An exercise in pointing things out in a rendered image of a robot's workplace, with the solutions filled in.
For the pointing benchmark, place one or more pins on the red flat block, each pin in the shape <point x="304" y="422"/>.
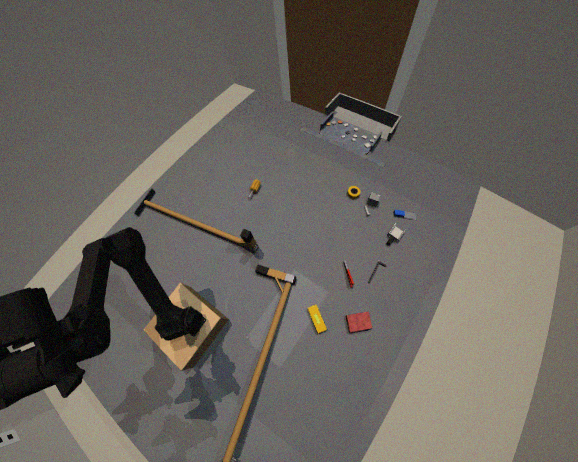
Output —
<point x="359" y="321"/>

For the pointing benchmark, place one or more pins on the yellow ring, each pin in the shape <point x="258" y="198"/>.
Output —
<point x="353" y="192"/>

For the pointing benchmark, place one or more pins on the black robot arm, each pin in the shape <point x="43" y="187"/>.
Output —
<point x="26" y="316"/>

